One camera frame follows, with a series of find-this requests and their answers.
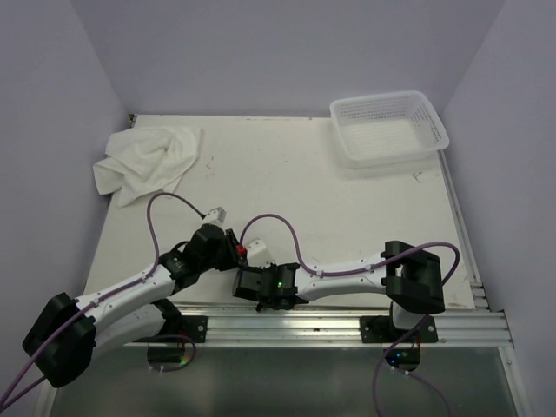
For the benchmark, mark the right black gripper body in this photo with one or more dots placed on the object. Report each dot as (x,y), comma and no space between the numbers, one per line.
(271,268)

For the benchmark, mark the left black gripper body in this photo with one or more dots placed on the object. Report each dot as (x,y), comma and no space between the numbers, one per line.
(218,260)

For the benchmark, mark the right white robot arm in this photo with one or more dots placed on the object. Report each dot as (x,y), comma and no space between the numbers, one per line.
(411,279)

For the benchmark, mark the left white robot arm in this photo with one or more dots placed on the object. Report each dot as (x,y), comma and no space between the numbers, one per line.
(70,332)

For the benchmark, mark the white crumpled towel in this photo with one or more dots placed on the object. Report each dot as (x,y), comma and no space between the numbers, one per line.
(142,161)

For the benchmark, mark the white perforated plastic basket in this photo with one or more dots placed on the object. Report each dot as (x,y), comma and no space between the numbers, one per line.
(387,128)

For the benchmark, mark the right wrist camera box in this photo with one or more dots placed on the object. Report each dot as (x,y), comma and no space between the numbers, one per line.
(256,254)

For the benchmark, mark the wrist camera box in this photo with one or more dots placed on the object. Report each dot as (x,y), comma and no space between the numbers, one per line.
(215,216)
(256,254)

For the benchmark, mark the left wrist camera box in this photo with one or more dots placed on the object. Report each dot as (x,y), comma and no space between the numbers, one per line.
(215,216)

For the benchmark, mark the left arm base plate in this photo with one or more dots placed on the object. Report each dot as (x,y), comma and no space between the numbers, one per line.
(193,327)

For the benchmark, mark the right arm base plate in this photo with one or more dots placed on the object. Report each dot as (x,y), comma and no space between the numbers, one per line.
(380,329)

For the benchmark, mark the aluminium mounting rail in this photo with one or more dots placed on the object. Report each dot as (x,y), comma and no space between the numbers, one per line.
(242,326)

